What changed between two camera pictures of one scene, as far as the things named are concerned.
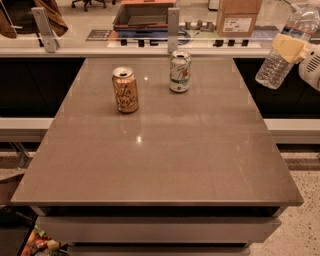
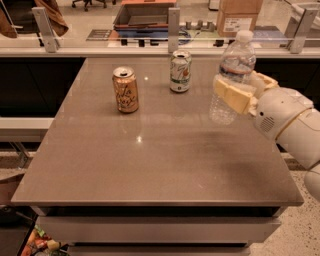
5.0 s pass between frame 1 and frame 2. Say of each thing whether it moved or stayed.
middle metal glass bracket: stayed
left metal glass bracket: stayed
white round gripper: moved
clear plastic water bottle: moved
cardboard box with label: stayed
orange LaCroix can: stayed
